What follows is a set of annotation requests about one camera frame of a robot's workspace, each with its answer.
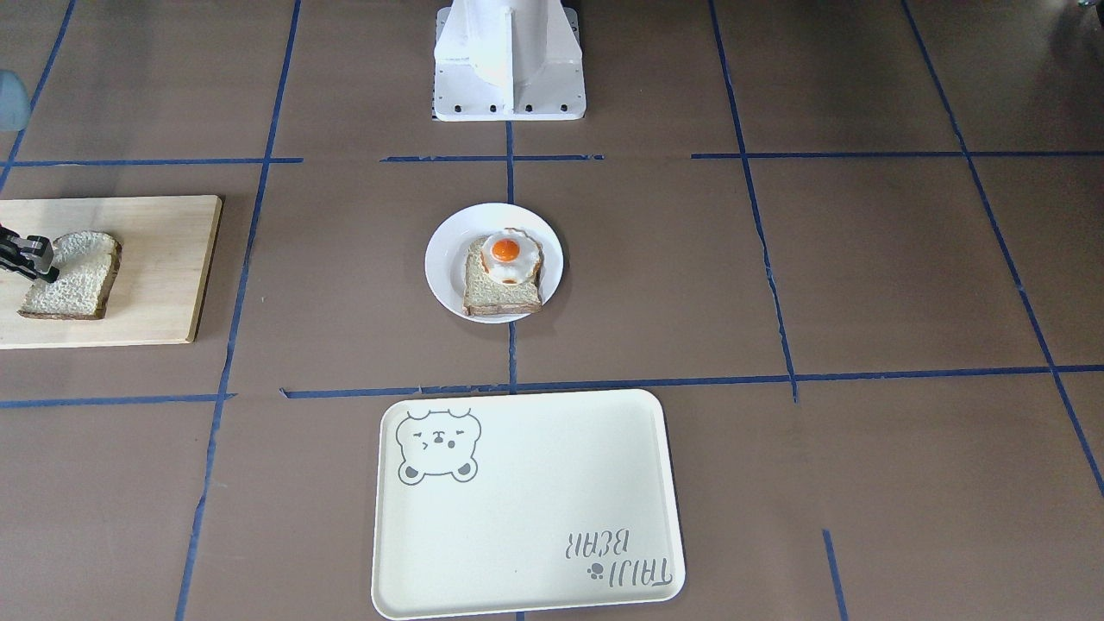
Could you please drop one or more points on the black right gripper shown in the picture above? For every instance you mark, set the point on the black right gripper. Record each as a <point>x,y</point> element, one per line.
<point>17,254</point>

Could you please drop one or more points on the bread slice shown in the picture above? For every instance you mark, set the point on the bread slice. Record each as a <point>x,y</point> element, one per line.
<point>88,262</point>
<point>485,296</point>

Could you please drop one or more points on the white round plate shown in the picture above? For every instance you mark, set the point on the white round plate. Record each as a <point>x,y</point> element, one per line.
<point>445,256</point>

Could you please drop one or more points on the bread slice on plate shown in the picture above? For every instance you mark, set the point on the bread slice on plate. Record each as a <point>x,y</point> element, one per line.
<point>485,296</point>

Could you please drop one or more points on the wooden cutting board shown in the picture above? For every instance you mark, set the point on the wooden cutting board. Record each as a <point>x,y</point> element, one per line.
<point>159,288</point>

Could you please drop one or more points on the fried egg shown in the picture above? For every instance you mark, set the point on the fried egg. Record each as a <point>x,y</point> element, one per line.
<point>511,257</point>

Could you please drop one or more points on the cream bear tray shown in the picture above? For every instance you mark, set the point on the cream bear tray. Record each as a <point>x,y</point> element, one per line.
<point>525,502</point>

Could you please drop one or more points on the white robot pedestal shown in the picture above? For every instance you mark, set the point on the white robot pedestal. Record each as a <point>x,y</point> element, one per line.
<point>508,61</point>

